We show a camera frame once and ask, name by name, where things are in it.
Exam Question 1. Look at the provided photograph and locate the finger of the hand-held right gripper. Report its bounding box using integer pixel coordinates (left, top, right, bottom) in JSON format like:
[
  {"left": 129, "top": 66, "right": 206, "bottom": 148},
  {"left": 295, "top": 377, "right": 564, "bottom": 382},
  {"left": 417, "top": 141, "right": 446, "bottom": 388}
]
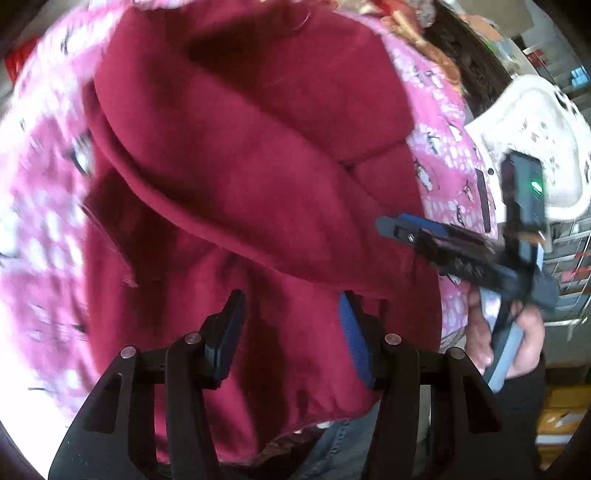
[
  {"left": 376, "top": 216, "right": 444, "bottom": 254},
  {"left": 399, "top": 213, "right": 462, "bottom": 238}
]

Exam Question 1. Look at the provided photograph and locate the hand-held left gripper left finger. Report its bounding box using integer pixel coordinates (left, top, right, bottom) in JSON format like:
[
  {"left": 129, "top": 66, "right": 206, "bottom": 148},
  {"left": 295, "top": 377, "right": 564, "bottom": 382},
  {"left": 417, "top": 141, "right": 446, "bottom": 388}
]
[{"left": 48, "top": 290, "right": 247, "bottom": 480}]

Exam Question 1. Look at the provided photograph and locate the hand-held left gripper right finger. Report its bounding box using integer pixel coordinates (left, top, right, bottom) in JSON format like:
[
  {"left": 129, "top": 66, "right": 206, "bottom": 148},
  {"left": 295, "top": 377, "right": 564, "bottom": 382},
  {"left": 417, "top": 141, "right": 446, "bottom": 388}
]
[{"left": 338, "top": 291, "right": 536, "bottom": 480}]

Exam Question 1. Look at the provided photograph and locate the maroon sweater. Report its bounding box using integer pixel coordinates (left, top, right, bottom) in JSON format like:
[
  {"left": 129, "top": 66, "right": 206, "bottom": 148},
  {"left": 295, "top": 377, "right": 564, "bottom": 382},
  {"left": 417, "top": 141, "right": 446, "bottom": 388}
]
[{"left": 81, "top": 7, "right": 446, "bottom": 464}]

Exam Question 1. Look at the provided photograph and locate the person's right forearm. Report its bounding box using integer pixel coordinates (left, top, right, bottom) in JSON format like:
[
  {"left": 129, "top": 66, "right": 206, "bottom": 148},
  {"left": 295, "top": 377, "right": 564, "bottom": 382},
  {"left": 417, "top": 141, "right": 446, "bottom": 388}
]
[{"left": 496, "top": 355, "right": 548, "bottom": 480}]

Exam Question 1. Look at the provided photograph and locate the person's right hand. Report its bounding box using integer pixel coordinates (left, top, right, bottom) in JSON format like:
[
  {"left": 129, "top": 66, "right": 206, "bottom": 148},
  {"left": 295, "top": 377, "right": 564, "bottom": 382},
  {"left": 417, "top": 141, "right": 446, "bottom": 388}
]
[{"left": 464, "top": 288, "right": 546, "bottom": 381}]

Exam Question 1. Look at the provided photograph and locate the black remote control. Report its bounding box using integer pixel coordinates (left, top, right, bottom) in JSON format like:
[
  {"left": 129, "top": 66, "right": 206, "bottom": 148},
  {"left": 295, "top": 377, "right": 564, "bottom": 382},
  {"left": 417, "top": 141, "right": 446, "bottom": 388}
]
[{"left": 475, "top": 170, "right": 493, "bottom": 234}]

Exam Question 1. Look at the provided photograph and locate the white ornate chair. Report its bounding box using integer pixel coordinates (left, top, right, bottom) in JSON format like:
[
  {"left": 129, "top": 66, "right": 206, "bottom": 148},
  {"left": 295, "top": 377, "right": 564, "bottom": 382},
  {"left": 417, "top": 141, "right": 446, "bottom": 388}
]
[{"left": 464, "top": 76, "right": 591, "bottom": 208}]

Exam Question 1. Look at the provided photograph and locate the dark carved wooden cabinet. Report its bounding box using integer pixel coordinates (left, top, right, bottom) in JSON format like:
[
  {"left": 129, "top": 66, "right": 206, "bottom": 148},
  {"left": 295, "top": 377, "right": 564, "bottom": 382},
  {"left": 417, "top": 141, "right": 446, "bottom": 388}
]
[{"left": 425, "top": 14, "right": 513, "bottom": 116}]

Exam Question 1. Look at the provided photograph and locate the yellow and red quilt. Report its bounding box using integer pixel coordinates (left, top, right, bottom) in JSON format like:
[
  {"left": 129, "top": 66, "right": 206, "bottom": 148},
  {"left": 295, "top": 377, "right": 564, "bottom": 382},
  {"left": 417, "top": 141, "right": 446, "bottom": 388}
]
[{"left": 337, "top": 0, "right": 462, "bottom": 88}]

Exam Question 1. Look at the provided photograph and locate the yellow cardboard box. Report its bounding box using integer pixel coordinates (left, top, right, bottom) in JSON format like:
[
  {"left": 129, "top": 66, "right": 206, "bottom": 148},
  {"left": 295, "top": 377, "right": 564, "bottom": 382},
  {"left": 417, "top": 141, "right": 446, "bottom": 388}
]
[{"left": 538, "top": 385, "right": 591, "bottom": 446}]

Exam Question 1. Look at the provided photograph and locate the pink penguin print blanket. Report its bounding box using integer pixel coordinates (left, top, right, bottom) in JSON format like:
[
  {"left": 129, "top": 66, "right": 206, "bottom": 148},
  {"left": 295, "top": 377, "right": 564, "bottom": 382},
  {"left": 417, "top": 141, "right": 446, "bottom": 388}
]
[{"left": 0, "top": 0, "right": 504, "bottom": 462}]

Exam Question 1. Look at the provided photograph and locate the metal wire rack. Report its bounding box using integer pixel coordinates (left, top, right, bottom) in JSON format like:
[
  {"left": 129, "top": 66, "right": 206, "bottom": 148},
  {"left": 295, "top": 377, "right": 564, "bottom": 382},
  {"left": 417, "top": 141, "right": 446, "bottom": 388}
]
[{"left": 545, "top": 217, "right": 591, "bottom": 326}]

